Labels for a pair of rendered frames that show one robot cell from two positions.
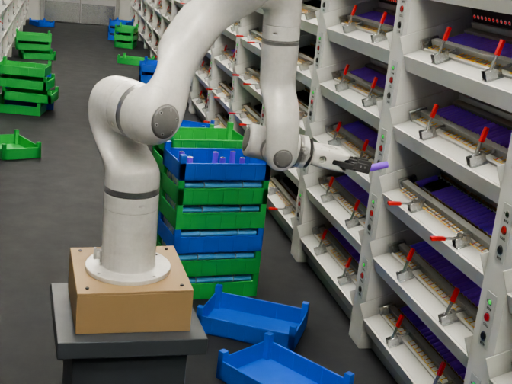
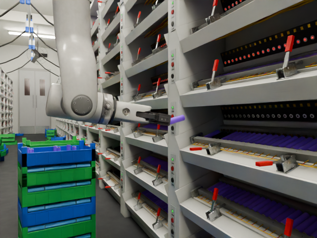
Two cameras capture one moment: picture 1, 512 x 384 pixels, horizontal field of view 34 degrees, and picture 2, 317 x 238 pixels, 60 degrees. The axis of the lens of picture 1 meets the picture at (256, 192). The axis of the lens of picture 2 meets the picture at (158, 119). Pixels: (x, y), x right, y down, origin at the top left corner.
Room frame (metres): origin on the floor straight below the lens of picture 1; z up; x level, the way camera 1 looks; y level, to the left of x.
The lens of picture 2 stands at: (1.30, -0.13, 0.60)
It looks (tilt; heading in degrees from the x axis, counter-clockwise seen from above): 1 degrees down; 351
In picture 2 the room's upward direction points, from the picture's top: straight up
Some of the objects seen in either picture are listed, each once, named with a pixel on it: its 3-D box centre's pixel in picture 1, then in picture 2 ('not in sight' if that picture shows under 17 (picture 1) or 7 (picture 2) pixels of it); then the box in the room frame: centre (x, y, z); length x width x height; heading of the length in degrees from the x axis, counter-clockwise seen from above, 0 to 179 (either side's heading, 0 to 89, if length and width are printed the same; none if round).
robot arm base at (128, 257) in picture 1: (129, 229); not in sight; (1.74, 0.27, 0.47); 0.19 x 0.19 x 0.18
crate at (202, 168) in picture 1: (216, 160); (56, 151); (2.60, 0.14, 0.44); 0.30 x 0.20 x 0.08; 113
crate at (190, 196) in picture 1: (214, 184); (56, 169); (2.60, 0.14, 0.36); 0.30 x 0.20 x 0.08; 113
